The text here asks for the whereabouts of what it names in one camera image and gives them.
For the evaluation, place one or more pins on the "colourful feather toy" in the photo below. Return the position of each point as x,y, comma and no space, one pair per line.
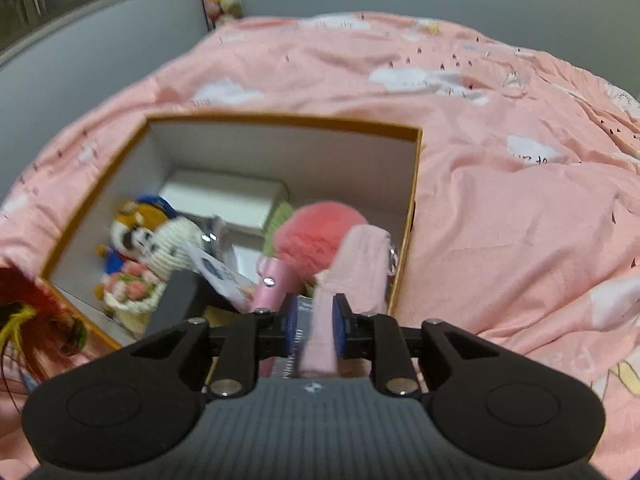
35,310

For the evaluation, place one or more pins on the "pink fluffy peach toy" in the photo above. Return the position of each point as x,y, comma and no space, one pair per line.
320,235

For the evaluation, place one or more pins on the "pink cloth pouch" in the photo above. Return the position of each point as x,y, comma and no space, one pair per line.
350,285

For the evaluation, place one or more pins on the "white hand cream tube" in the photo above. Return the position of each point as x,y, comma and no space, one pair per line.
220,272

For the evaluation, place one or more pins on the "dark grey box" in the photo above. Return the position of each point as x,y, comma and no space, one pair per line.
182,295

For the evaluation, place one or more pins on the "white box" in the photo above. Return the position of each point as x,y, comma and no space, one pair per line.
220,200

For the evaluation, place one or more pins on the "orange cardboard box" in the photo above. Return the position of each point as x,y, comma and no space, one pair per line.
350,160

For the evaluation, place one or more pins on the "pink cylindrical device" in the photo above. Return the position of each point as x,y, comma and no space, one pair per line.
272,285

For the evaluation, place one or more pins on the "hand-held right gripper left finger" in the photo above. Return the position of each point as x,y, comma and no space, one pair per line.
235,355

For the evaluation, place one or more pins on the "window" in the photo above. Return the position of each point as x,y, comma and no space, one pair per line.
60,0

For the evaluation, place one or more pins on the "crocheted pink flower bouquet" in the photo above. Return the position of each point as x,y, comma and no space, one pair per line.
132,292

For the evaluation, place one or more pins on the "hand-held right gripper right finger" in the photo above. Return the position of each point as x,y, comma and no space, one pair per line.
395,355

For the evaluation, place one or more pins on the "pink printed bed sheet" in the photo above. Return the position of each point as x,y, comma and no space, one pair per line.
500,185

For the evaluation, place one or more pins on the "fox plush toy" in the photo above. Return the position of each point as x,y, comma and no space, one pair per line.
135,230

